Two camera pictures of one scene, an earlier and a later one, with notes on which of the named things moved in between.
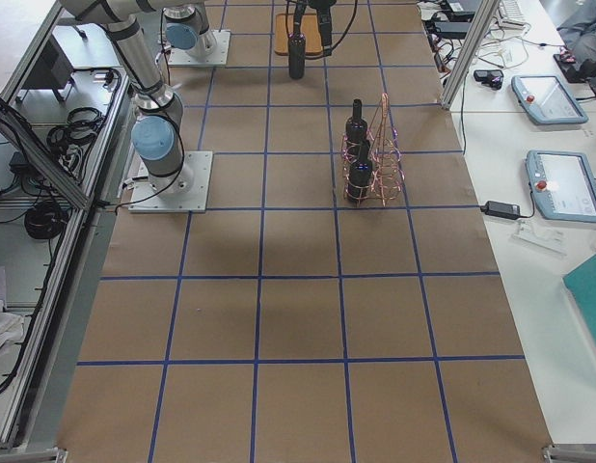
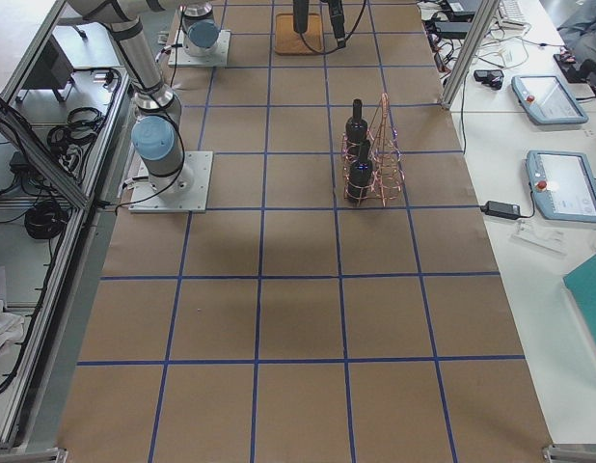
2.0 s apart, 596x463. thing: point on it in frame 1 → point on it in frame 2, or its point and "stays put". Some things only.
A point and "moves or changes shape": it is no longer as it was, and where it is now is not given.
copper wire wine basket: x=373 y=168 stays put
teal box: x=587 y=283 stays put
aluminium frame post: x=486 y=14 stays put
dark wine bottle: x=297 y=51 moves or changes shape
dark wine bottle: x=357 y=127 stays put
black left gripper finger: x=326 y=29 → x=338 y=21
